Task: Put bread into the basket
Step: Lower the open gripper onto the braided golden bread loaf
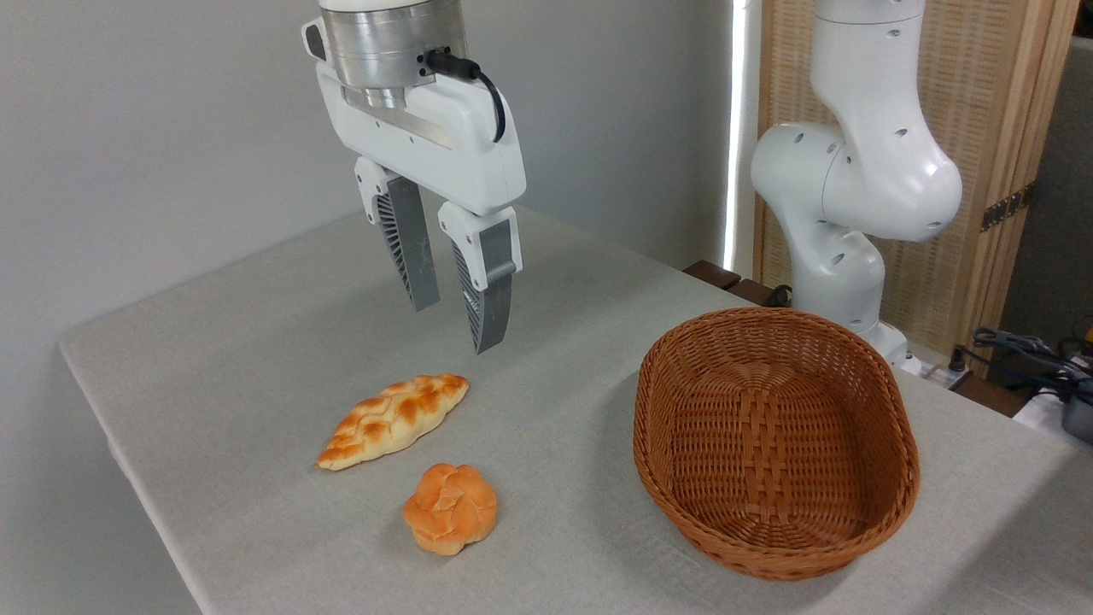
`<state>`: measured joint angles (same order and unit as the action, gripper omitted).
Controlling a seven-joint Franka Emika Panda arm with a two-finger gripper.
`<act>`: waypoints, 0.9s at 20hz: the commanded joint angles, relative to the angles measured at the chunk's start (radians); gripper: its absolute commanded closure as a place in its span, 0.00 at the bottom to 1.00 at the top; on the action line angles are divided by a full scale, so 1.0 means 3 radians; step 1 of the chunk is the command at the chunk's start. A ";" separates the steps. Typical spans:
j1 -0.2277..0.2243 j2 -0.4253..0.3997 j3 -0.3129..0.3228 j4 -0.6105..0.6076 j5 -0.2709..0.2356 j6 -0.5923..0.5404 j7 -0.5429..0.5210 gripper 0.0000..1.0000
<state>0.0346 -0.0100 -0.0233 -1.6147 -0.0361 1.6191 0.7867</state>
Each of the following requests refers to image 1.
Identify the blue grey cable bundle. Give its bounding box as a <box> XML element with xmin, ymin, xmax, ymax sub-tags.
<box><xmin>971</xmin><ymin>327</ymin><xmax>1093</xmax><ymax>402</ymax></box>

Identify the dark brown wooden block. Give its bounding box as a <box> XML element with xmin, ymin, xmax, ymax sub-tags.
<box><xmin>682</xmin><ymin>260</ymin><xmax>743</xmax><ymax>291</ymax></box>
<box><xmin>726</xmin><ymin>278</ymin><xmax>792</xmax><ymax>308</ymax></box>

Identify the brown wicker basket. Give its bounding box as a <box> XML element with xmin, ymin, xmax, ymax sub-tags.
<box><xmin>633</xmin><ymin>307</ymin><xmax>921</xmax><ymax>583</ymax></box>

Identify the grey tablecloth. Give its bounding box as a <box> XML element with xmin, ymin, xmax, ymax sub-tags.
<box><xmin>58</xmin><ymin>203</ymin><xmax>1093</xmax><ymax>615</ymax></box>

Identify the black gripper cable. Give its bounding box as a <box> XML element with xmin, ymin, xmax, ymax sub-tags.
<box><xmin>418</xmin><ymin>49</ymin><xmax>507</xmax><ymax>144</ymax></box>

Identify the long braided bread loaf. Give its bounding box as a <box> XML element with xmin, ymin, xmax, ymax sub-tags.
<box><xmin>316</xmin><ymin>373</ymin><xmax>471</xmax><ymax>472</ymax></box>

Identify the round orange bread roll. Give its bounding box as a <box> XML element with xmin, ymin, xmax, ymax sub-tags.
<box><xmin>402</xmin><ymin>463</ymin><xmax>499</xmax><ymax>557</ymax></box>

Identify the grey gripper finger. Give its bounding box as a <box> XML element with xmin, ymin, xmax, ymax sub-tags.
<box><xmin>438</xmin><ymin>201</ymin><xmax>523</xmax><ymax>355</ymax></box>
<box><xmin>354</xmin><ymin>156</ymin><xmax>441</xmax><ymax>313</ymax></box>

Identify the dark metal screen hinge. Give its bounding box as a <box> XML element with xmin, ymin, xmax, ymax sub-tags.
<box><xmin>980</xmin><ymin>182</ymin><xmax>1036</xmax><ymax>233</ymax></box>

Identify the brown wooden board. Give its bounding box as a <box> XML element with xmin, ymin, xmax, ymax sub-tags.
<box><xmin>950</xmin><ymin>346</ymin><xmax>1038</xmax><ymax>419</ymax></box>

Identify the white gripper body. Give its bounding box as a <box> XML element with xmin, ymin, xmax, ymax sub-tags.
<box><xmin>316</xmin><ymin>64</ymin><xmax>528</xmax><ymax>217</ymax></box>

